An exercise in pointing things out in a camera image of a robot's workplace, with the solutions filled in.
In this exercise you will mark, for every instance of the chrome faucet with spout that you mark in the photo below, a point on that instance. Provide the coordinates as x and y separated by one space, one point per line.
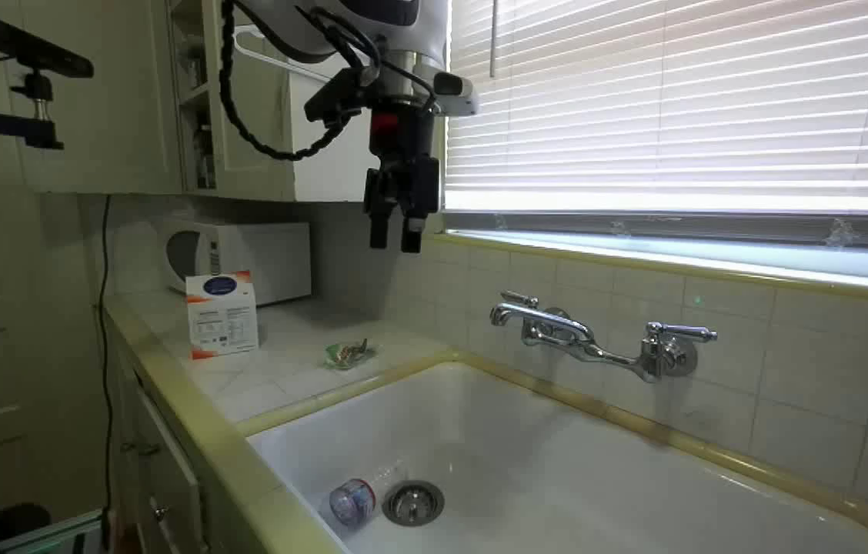
568 333

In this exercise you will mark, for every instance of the white window blinds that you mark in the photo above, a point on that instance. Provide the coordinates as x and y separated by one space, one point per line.
689 94

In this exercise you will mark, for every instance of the white sink basin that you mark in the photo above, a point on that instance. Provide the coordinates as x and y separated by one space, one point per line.
597 472

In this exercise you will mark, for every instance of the black camera on stand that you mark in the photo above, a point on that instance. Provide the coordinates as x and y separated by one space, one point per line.
19 48

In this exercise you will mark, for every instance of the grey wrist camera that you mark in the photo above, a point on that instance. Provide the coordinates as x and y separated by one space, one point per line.
454 94

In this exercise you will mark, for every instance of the white upper wall cabinet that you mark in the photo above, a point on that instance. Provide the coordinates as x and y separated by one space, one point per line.
104 103

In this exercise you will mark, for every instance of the white countertop appliance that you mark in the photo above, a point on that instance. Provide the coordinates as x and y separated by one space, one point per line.
249 256

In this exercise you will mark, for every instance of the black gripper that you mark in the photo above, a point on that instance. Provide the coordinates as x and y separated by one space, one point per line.
407 154

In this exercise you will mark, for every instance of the black round object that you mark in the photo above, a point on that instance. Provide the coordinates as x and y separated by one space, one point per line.
19 522

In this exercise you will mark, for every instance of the white and orange carton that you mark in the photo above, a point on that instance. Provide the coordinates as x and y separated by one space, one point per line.
223 314

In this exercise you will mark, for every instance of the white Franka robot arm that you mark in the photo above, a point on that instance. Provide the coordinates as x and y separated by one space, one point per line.
391 27

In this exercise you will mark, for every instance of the metal sink drain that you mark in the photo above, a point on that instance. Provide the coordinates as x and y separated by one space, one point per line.
412 504

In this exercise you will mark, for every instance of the white lower cabinet drawers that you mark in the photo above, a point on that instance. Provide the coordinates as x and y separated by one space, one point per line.
159 472

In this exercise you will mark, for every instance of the window sill frame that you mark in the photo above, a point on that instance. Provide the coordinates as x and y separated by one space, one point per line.
681 243

